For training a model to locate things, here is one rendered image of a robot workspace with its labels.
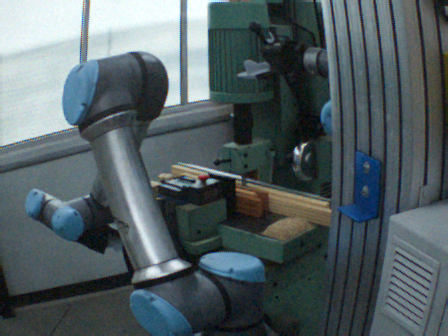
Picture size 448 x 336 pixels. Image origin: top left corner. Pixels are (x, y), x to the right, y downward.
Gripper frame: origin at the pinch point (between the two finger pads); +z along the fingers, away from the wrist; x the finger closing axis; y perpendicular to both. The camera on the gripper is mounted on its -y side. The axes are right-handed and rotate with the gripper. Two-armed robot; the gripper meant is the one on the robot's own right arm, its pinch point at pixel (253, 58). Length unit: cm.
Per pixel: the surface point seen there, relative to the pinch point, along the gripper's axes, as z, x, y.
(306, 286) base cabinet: -10, 32, -59
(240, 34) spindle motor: 6.0, -5.8, 4.0
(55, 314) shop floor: 136, 86, -102
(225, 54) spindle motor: 9.8, -0.3, 0.4
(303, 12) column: 1.7, -29.3, -5.0
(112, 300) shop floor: 133, 54, -127
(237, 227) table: 0.3, 32.1, -29.6
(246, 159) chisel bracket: 8.7, 13.7, -26.6
